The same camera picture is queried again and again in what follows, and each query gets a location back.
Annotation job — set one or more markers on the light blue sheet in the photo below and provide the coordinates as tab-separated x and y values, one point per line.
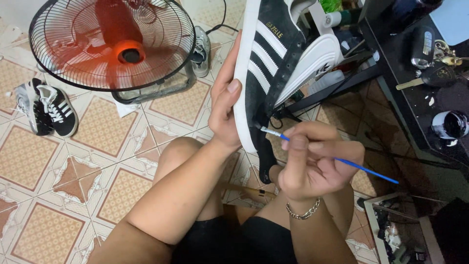
452	20

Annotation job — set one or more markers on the person's right hand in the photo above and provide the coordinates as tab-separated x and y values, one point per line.
311	179

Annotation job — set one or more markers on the black table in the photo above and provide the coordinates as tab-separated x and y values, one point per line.
414	106

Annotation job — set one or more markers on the white shoe insole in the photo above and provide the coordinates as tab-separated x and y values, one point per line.
315	60

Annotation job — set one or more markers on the black car key fob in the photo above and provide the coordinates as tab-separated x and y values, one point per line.
423	47

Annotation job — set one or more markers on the grey laced sneaker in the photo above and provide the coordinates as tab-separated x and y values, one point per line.
201	51

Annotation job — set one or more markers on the white tray of tools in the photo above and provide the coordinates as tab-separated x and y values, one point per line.
395	234

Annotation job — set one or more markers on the grey and black sneaker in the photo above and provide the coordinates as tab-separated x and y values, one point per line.
27	106

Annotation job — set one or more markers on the open jar of black paint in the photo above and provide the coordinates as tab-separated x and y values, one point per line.
450	125

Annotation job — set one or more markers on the black fan with orange blades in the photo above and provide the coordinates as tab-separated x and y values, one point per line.
121	44

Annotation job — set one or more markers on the thin blue paintbrush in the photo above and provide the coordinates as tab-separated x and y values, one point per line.
370	171

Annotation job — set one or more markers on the black key with beige blade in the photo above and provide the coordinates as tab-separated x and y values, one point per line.
438	76

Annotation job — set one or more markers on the black shorts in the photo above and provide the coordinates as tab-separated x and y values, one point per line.
256	242

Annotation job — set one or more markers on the black white-striped laced sneaker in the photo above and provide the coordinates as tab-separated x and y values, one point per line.
60	110

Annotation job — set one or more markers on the black suede white-striped sneaker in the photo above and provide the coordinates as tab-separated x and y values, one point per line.
271	22

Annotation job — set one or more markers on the white crumpled paper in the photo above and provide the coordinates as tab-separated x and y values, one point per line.
126	109

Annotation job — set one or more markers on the bunch of metal keys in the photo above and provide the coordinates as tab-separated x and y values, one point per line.
445	55

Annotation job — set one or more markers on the black shoelace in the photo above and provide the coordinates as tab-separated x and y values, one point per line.
284	114

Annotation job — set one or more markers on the dark bottle with white cap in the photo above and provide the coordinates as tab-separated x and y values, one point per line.
334	19

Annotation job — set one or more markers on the wooden stick brush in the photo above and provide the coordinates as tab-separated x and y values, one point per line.
249	190

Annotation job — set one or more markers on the black glossy bag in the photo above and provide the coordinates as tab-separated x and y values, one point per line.
406	14

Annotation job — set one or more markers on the green plastic bag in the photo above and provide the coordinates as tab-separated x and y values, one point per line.
329	5

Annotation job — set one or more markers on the person's left hand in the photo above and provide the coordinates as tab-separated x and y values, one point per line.
223	117

